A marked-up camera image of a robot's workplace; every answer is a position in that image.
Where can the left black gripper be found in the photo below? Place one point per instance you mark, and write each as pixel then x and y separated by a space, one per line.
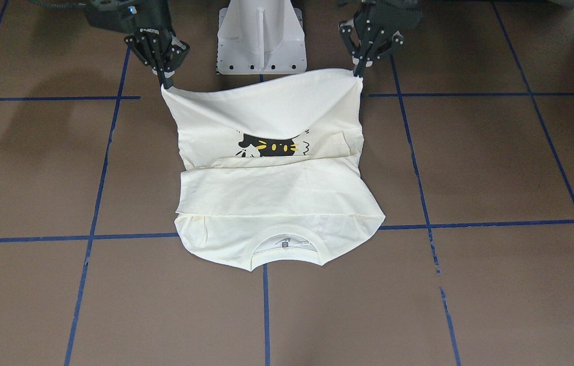
pixel 387 15

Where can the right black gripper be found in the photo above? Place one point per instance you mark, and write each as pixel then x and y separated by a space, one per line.
pixel 150 20

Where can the cream long-sleeve cat shirt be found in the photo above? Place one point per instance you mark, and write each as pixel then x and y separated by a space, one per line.
pixel 272 170

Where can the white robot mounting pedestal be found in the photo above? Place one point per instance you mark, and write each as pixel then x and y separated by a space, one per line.
pixel 260 37

